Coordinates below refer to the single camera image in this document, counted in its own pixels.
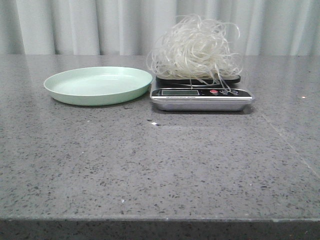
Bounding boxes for white vermicelli noodle bundle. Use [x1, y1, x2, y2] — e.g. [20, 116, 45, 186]
[146, 14, 242, 93]

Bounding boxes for black silver kitchen scale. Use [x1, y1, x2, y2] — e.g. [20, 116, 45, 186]
[150, 75, 255, 112]

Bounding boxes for light green plastic plate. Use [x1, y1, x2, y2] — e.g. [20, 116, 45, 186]
[43, 66, 153, 106]

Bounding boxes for white pleated curtain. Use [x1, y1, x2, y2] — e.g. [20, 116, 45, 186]
[0, 0, 320, 56]

